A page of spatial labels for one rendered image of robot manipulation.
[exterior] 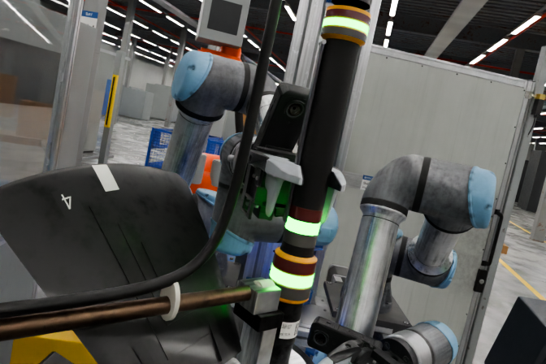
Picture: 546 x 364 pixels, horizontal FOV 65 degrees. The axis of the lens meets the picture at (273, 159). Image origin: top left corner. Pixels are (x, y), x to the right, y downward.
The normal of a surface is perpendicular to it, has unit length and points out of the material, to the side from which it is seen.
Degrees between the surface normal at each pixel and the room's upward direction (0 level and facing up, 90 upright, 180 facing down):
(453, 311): 90
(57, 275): 52
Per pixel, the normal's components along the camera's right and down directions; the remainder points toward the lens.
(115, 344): 0.51, -0.46
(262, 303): 0.64, 0.20
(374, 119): 0.11, 0.11
